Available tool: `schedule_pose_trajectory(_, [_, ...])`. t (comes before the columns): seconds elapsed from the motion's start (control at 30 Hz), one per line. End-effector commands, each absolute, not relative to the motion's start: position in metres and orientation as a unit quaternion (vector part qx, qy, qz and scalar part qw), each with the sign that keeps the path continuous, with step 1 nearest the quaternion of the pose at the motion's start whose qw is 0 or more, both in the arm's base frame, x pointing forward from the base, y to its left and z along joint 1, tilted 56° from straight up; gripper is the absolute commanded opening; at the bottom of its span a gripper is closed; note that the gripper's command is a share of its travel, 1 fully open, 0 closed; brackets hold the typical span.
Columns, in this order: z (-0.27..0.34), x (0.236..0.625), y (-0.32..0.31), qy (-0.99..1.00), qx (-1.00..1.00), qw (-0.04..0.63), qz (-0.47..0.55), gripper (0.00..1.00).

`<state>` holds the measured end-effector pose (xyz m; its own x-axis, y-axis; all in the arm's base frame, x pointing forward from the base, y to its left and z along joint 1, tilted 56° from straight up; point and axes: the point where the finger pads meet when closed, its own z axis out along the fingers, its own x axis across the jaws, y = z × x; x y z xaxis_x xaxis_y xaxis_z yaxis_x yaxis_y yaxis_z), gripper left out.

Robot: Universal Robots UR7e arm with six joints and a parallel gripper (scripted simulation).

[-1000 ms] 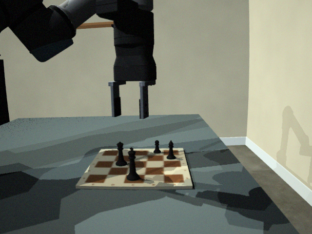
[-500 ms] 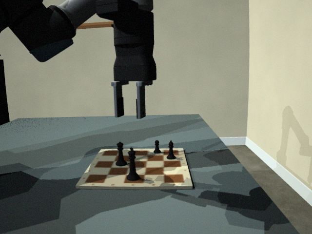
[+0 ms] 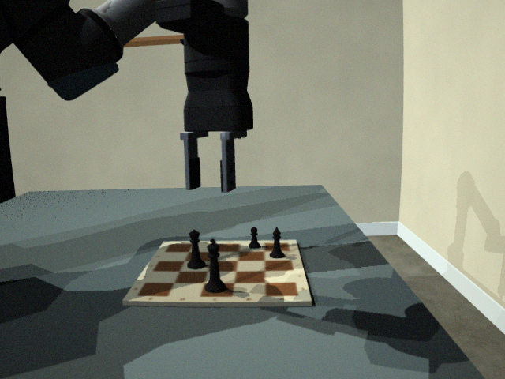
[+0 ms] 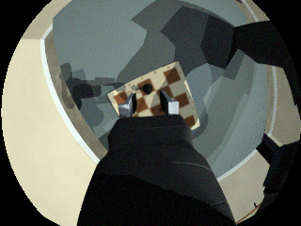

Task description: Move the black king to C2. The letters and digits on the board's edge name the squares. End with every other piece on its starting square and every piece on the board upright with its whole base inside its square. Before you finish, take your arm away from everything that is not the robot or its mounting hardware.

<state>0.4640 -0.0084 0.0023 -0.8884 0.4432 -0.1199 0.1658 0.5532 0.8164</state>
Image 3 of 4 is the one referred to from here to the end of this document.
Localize brown and cream chessboard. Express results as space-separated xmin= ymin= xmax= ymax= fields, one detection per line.
xmin=122 ymin=240 xmax=312 ymax=307

